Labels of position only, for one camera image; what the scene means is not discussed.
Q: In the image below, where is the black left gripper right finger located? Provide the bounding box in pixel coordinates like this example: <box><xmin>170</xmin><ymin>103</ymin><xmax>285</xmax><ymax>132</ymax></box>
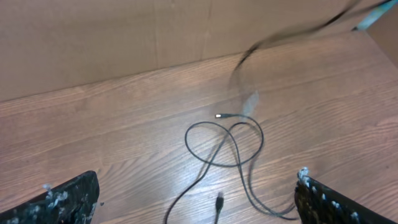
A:
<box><xmin>294</xmin><ymin>167</ymin><xmax>395</xmax><ymax>224</ymax></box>

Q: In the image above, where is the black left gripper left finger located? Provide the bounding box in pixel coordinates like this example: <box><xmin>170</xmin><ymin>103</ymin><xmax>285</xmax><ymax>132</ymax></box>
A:
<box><xmin>1</xmin><ymin>170</ymin><xmax>100</xmax><ymax>224</ymax></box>

